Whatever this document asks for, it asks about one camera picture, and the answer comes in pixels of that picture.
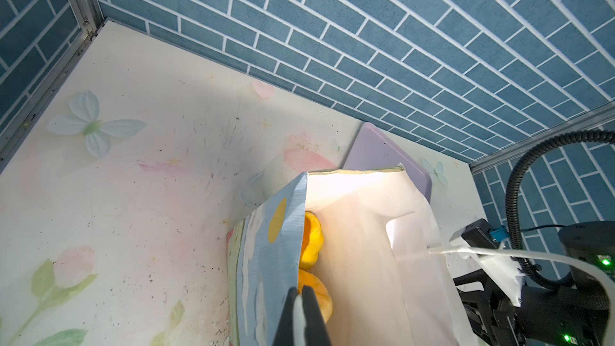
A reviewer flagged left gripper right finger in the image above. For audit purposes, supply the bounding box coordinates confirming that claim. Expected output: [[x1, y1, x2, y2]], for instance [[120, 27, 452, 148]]
[[299, 285, 332, 346]]

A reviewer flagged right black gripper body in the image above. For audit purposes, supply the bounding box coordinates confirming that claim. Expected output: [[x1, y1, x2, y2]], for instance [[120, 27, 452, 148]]
[[453, 270, 610, 345]]

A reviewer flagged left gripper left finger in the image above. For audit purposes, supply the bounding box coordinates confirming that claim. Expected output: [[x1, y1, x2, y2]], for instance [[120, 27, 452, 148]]
[[272, 287, 299, 346]]

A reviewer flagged long glazed loaf bread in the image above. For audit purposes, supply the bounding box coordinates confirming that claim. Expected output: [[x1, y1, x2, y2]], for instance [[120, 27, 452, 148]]
[[298, 269, 333, 323]]

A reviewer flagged paper bag with floral sides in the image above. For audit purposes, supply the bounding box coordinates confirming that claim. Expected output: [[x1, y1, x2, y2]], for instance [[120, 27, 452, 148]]
[[225, 165, 615, 346]]

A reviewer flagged striped bread roll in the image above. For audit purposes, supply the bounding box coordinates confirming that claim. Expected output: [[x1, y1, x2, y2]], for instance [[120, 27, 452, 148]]
[[299, 211, 324, 271]]

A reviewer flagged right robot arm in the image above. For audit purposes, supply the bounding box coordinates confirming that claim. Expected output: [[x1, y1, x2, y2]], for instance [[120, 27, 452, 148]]
[[451, 219, 614, 345]]

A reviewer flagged lilac plastic tray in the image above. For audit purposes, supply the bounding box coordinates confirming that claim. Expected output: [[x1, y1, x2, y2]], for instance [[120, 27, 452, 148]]
[[342, 123, 432, 203]]

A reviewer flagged floral table mat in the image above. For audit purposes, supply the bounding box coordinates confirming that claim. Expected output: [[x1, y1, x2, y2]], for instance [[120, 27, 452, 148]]
[[1, 22, 483, 345]]

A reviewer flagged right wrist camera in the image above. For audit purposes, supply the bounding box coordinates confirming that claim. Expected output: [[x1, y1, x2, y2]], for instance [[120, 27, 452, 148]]
[[448, 218, 525, 308]]

